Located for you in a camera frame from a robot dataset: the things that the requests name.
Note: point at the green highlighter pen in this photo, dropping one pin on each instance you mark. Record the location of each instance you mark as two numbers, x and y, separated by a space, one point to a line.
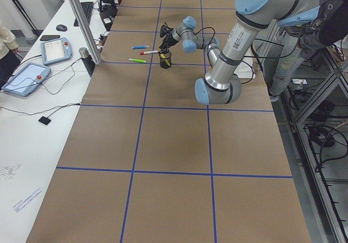
137 60

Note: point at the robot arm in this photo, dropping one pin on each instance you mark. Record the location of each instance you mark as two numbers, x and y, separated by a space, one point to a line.
190 40
221 85

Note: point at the red white marker pen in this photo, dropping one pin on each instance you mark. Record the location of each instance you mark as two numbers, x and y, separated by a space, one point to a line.
149 52

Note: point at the black computer mouse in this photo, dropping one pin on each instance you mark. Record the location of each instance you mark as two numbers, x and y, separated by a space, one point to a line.
61 28

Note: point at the black water bottle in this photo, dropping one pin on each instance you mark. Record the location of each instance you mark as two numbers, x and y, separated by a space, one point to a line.
87 60

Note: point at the aluminium frame post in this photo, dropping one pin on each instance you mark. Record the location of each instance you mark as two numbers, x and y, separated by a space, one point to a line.
85 29

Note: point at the small black puck device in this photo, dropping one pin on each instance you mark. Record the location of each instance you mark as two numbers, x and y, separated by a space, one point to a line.
44 120

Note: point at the black mesh pen holder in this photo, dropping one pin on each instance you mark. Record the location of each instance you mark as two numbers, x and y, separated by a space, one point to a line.
166 63

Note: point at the standing person in jeans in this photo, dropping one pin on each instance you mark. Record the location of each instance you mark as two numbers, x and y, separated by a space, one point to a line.
301 43

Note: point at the blue highlighter pen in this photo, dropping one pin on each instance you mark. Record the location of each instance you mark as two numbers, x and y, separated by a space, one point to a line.
141 47

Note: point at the black smartphone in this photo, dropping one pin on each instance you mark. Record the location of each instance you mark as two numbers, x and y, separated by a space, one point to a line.
49 37

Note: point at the teach pendant far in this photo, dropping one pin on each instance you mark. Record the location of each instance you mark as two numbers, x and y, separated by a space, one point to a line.
55 51

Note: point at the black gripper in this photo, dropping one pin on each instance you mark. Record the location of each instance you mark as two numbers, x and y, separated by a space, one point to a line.
167 39

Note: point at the teach pendant near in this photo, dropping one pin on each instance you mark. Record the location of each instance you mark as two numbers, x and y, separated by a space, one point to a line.
27 80

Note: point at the aluminium frame rack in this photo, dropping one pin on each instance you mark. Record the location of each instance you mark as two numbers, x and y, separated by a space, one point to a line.
315 105

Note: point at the paper label strip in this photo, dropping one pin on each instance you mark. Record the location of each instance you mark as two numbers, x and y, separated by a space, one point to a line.
22 203

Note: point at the black keyboard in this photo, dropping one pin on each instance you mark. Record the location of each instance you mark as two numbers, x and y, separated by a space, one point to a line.
87 8

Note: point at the teach pendant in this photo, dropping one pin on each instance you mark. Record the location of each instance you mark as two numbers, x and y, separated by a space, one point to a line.
27 80
55 51

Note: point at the person in beige top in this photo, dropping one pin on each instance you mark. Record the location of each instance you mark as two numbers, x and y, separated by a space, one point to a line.
9 48

